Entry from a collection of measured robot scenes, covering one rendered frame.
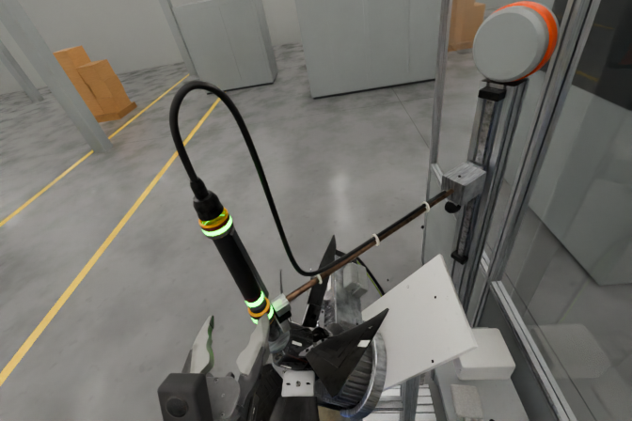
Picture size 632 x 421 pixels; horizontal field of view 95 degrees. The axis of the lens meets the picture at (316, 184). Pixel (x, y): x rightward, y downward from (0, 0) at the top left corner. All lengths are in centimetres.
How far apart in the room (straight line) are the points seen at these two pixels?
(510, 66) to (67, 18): 1541
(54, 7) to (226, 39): 921
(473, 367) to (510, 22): 101
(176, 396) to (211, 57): 769
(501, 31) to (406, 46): 529
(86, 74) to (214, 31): 301
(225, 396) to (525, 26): 82
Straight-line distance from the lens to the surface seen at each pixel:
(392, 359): 99
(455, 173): 88
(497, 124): 88
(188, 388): 40
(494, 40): 82
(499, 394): 134
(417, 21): 603
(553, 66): 92
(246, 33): 756
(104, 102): 871
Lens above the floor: 208
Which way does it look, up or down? 36 degrees down
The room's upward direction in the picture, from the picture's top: 11 degrees counter-clockwise
